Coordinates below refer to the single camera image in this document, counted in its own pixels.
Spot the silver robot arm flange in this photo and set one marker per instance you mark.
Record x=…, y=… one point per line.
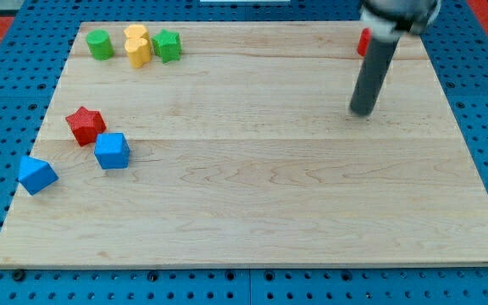
x=391, y=19

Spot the blue cube block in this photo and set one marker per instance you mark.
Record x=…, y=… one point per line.
x=112, y=151

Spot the blue triangle block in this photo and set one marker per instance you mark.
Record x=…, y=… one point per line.
x=35, y=174

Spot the wooden board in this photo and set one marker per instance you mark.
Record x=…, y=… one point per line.
x=244, y=155

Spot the green star block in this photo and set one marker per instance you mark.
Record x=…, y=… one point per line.
x=167, y=45

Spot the yellow heart block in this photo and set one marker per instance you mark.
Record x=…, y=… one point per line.
x=138, y=52

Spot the red star block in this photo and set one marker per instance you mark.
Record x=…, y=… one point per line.
x=85, y=125

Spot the yellow hexagon block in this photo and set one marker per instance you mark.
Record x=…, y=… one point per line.
x=137, y=31

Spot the red block behind rod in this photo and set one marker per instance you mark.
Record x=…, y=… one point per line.
x=364, y=40

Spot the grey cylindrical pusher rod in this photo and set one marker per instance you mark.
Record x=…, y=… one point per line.
x=376, y=63

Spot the green cylinder block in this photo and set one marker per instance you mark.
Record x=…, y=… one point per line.
x=99, y=44

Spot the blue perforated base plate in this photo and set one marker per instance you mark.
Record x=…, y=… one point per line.
x=32, y=56

